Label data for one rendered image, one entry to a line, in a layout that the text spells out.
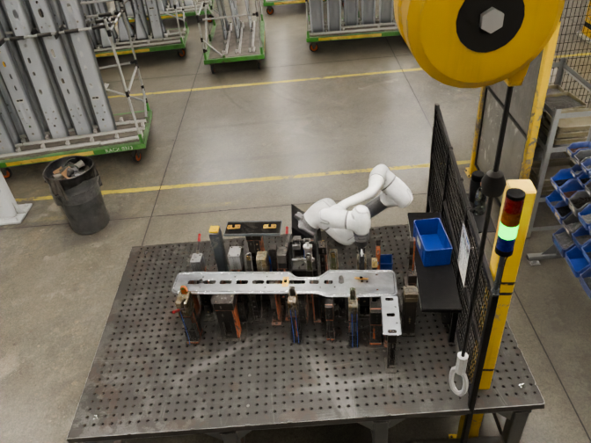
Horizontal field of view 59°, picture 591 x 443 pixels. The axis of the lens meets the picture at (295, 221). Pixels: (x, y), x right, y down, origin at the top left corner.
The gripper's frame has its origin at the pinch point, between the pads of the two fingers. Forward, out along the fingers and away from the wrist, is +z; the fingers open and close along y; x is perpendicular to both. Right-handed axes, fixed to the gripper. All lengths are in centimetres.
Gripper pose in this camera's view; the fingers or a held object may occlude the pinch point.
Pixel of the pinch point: (361, 265)
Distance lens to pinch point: 310.5
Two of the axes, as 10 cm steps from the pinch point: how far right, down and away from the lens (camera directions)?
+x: 9.9, -0.2, -1.2
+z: 0.8, 7.9, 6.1
